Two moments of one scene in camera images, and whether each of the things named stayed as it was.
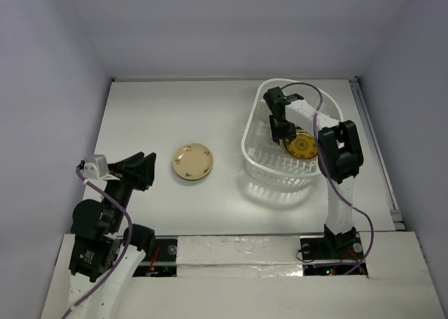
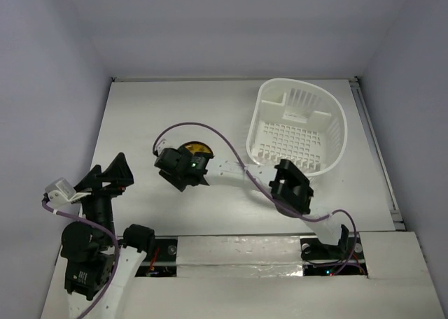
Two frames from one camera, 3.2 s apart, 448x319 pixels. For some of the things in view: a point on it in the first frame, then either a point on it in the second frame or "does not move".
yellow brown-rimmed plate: (304, 146) to (197, 147)
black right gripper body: (280, 124) to (171, 178)
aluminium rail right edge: (398, 222) does not move
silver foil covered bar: (239, 256) does not move
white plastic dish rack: (281, 131) does not move
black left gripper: (131, 171) to (119, 171)
